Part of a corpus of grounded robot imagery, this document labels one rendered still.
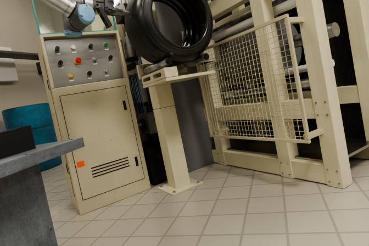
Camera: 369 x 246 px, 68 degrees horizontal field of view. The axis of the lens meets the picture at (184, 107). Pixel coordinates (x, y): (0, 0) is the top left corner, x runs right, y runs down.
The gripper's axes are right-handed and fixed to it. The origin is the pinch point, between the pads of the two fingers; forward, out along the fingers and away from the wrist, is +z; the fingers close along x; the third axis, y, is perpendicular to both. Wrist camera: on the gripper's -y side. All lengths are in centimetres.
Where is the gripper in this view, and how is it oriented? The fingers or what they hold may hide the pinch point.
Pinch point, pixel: (127, 14)
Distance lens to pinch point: 174.4
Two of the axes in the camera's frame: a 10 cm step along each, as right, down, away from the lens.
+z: 8.6, -0.7, 5.1
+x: -5.1, 0.6, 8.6
